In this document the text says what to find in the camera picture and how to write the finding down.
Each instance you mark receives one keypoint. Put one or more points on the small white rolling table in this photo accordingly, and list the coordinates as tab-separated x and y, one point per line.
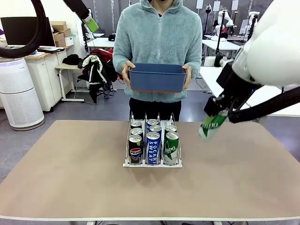
68	68

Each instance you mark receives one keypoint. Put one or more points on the person in teal fleece jacket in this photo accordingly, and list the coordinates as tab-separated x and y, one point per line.
157	35

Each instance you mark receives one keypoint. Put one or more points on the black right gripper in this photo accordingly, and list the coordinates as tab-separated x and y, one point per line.
218	104

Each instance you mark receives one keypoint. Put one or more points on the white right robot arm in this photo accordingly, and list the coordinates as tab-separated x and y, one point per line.
269	47

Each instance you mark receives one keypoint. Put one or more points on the red jacket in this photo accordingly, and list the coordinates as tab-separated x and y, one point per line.
105	55

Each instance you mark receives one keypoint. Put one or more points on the white side table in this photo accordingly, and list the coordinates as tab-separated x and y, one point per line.
208	77

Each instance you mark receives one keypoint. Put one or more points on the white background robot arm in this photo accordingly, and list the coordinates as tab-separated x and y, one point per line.
251	21
222	21

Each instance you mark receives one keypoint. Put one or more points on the black hat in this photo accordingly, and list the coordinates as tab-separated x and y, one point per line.
71	59

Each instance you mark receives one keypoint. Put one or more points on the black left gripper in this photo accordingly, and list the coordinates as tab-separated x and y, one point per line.
77	8

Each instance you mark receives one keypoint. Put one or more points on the black keyboard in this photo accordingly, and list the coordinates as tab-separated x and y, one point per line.
52	49

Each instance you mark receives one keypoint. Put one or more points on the person's right hand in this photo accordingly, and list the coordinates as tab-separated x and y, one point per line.
125	72

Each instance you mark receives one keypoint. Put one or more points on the white clear can dispenser rack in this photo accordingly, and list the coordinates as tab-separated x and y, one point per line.
152	165

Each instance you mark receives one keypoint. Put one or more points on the person's right forearm teal sleeve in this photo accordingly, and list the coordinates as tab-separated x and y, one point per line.
118	58

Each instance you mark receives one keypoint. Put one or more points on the person's left forearm teal sleeve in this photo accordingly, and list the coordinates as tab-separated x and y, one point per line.
195	58

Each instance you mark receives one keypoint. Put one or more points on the black computer monitor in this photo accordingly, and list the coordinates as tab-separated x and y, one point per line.
21	30

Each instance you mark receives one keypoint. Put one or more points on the brown cardboard box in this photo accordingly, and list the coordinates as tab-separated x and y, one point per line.
58	36
60	43
58	25

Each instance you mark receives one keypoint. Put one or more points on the black cap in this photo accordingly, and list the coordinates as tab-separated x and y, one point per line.
112	38

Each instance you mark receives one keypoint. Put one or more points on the green Tsingtao beer can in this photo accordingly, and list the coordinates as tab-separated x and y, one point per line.
209	130
170	129
171	150

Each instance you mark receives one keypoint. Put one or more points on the grey metal chair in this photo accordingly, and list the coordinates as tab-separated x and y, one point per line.
77	85

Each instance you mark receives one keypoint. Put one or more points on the black pole stand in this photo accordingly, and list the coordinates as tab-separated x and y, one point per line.
218	47

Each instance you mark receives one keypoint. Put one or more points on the blue plastic bin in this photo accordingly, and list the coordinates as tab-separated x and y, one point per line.
155	79

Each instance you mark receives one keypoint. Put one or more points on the white desk cabinet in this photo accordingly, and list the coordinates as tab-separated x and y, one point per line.
44	77

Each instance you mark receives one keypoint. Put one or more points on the white background table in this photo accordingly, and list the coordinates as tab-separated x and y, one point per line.
222	45
100	43

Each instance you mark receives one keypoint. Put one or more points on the small white storage box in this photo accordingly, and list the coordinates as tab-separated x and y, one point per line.
69	41

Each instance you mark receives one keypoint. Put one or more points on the person's left hand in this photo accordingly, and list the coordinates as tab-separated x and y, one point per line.
188	75

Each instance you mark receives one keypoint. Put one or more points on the white cylindrical air purifier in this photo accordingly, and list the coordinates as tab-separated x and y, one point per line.
21	93

